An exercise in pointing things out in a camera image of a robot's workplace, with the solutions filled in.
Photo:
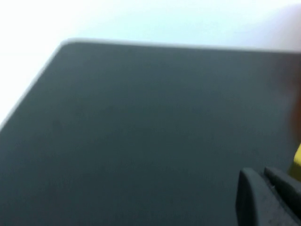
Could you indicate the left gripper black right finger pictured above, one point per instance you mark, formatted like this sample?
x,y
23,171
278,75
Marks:
x,y
290,195

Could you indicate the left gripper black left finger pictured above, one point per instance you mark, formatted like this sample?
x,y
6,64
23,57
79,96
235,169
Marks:
x,y
256,202

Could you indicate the yellow toy duck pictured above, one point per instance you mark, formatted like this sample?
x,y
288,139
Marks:
x,y
297,162

